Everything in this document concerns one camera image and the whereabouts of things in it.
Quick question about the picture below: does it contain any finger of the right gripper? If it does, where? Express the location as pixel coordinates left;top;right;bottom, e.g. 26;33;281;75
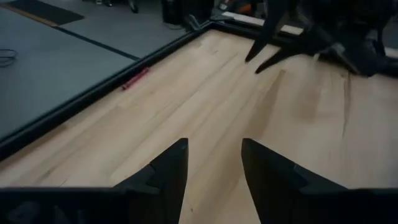
254;42;315;75
244;0;292;63

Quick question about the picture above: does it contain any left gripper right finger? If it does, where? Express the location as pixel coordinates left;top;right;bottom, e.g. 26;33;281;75
241;138;348;224

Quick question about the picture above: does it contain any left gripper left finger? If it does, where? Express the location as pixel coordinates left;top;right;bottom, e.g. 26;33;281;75
113;138;190;224

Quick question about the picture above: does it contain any orange shop vacuum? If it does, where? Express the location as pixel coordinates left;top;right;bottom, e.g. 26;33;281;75
228;0;253;15

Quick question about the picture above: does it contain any maroon crayon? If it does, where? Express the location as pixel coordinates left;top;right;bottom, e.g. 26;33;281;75
121;67;150;91

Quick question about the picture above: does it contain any dark floor mat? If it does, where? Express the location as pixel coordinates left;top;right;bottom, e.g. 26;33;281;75
6;0;85;27

